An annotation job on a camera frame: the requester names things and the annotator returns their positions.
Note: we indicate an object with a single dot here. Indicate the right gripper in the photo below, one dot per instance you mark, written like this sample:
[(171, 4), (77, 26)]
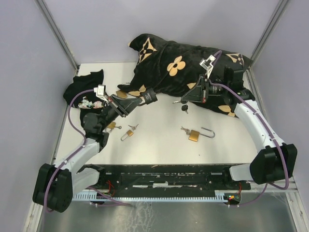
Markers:
[(197, 94)]

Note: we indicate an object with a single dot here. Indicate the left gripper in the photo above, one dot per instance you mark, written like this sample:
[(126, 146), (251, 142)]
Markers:
[(117, 103)]

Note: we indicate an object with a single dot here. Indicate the black-headed keys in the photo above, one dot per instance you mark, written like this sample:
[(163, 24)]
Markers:
[(184, 106)]

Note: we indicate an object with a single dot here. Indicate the medium brass padlock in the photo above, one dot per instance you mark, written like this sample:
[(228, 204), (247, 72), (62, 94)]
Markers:
[(112, 126)]

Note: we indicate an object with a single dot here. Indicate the small brass padlock long shackle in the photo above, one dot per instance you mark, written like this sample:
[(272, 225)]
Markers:
[(128, 134)]

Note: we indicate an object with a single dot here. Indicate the silver keys of large padlock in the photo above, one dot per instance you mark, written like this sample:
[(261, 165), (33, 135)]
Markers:
[(187, 131)]

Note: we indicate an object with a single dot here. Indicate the large brass padlock long shackle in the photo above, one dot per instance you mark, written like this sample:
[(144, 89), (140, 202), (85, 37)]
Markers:
[(194, 135)]

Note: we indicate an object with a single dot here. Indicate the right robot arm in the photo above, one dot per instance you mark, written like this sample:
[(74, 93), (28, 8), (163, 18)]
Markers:
[(275, 160)]

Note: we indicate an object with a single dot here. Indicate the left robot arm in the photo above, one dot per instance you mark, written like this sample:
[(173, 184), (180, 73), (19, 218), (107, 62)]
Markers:
[(58, 183)]

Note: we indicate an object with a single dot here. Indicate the brass padlock near pillow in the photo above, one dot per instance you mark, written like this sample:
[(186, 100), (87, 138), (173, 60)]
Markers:
[(121, 94)]

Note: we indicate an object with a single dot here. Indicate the black floral pillow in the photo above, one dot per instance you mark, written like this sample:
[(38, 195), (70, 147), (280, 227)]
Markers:
[(173, 68)]

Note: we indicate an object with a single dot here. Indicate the black printed garment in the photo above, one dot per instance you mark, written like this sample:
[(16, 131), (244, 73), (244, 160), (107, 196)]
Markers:
[(87, 102)]

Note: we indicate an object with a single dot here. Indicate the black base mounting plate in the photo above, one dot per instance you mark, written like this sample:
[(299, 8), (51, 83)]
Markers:
[(160, 176)]

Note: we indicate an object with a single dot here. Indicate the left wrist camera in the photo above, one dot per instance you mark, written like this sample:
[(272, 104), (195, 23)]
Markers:
[(101, 93)]

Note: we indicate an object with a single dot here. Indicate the slotted cable duct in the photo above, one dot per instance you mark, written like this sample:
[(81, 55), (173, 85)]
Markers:
[(174, 195)]

